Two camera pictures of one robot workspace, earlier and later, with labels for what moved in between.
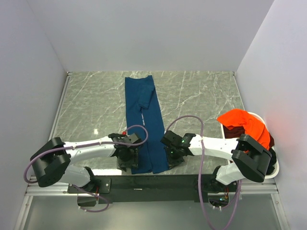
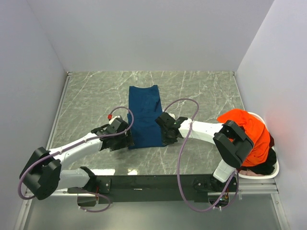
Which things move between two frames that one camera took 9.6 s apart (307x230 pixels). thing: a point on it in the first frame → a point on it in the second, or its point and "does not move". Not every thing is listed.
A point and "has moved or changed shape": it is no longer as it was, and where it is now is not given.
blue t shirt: (143, 108) has moved or changed shape
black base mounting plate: (114, 189) does not move
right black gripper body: (174, 158) → (167, 139)
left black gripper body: (129, 160) → (122, 141)
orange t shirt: (254, 128) does not move
